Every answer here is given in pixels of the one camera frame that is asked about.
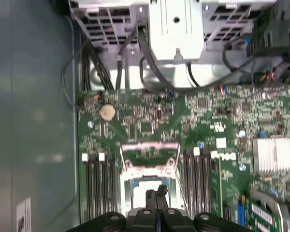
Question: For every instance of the round coin battery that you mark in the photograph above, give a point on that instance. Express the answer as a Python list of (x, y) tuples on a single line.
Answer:
[(108, 112)]

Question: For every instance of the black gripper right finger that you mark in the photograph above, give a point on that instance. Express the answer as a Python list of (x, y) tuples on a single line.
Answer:
[(171, 220)]

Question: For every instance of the thin metal locking lever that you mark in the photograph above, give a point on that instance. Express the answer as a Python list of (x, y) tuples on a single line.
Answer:
[(183, 193)]

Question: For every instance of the silver finned heatsink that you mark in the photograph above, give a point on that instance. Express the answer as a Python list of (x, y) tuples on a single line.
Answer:
[(273, 154)]

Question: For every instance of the green motherboard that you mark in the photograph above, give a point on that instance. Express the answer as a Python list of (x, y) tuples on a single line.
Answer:
[(159, 116)]

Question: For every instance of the silver CPU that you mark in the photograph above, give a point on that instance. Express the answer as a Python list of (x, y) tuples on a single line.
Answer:
[(140, 195)]

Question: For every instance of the metal drive cage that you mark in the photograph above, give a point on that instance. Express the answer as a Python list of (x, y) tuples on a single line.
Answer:
[(176, 29)]

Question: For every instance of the black PC case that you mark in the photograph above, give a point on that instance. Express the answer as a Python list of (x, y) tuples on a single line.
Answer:
[(38, 96)]

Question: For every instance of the CPU socket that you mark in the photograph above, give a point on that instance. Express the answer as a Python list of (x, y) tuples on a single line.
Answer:
[(126, 188)]

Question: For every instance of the short black expansion slot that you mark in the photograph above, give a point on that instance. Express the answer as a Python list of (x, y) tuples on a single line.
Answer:
[(227, 212)]

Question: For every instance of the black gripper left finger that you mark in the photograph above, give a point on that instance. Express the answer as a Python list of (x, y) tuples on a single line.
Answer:
[(145, 220)]

